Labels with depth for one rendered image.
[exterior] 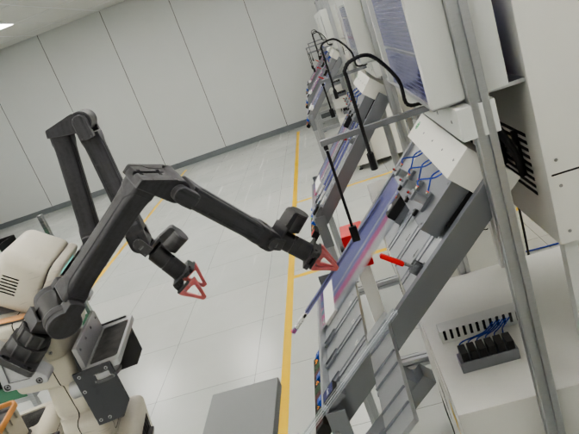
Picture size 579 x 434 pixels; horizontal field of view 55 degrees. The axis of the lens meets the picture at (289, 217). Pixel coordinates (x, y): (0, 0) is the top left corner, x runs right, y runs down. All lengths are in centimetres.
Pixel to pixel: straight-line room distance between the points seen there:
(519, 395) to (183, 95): 921
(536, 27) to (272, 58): 888
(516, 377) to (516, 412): 10
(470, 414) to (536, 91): 80
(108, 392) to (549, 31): 130
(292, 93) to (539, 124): 889
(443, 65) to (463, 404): 86
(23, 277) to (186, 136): 902
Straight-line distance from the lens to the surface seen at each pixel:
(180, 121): 1035
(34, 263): 145
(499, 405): 155
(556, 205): 134
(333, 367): 163
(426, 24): 117
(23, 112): 1129
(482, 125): 119
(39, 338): 135
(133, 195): 121
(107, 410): 156
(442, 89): 119
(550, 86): 127
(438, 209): 130
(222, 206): 135
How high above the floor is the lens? 163
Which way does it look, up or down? 18 degrees down
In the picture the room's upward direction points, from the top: 20 degrees counter-clockwise
